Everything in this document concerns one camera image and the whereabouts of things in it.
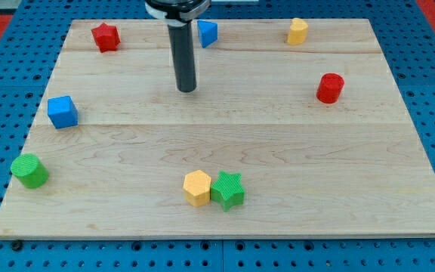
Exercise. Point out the wooden board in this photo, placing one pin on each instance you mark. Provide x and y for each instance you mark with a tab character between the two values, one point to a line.
354	169

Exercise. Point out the yellow hexagon block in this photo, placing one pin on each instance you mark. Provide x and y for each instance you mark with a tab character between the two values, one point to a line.
197	188

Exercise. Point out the red star block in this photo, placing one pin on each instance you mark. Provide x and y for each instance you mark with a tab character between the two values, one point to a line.
106	37

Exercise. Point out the red cylinder block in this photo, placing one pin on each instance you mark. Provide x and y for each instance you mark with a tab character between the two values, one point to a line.
330	87

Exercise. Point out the yellow heart block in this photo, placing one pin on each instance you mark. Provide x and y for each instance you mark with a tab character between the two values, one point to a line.
297	32

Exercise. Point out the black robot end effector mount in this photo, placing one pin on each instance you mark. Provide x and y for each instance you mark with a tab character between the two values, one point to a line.
176	12

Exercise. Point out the green cylinder block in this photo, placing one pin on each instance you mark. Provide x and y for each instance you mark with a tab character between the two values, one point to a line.
29	171

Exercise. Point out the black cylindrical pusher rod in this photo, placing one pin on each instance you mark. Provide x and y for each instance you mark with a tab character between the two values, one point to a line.
181	40

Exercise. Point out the blue cube block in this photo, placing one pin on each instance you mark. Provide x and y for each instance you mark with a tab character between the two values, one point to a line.
62	112

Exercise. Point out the green star block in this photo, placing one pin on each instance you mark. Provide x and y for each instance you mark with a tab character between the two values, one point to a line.
227	190

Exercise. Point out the blue triangle block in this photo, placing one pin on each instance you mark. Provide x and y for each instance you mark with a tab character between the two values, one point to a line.
207	32

